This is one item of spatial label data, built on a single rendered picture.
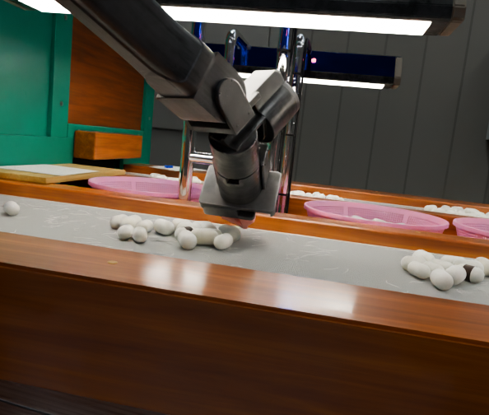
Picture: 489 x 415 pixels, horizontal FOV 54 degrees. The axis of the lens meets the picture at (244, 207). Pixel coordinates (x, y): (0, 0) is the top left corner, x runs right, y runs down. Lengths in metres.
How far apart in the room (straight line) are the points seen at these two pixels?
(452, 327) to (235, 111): 0.30
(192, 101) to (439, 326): 0.30
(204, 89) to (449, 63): 2.34
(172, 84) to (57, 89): 0.76
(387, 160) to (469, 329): 2.37
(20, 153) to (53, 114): 0.14
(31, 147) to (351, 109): 1.93
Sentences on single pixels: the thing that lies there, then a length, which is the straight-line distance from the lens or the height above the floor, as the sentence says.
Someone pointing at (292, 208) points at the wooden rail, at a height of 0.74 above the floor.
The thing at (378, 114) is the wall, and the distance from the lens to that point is 2.72.
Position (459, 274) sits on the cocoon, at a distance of 0.59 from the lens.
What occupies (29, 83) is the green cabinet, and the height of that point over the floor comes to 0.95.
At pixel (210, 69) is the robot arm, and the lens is 0.50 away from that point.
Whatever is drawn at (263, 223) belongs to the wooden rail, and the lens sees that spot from 0.76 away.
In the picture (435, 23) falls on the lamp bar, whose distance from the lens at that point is 0.65.
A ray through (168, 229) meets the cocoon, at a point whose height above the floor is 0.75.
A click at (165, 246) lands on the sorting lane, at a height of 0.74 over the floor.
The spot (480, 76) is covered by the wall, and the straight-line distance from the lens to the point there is 2.78.
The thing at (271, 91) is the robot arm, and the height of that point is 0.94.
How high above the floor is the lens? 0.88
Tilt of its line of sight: 8 degrees down
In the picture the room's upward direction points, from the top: 6 degrees clockwise
